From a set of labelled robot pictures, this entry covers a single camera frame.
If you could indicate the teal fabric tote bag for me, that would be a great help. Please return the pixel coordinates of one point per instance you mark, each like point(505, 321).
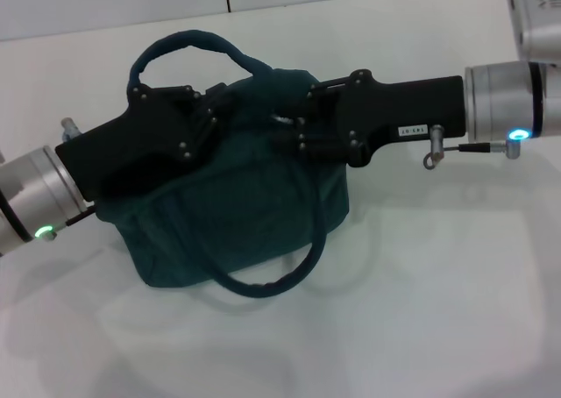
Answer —
point(228, 196)

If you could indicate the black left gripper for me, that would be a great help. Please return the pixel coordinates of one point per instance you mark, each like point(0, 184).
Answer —
point(144, 148)

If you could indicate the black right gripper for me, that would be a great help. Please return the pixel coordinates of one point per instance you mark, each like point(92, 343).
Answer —
point(394, 113)

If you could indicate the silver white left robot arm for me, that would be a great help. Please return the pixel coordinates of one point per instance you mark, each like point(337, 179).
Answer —
point(30, 201)

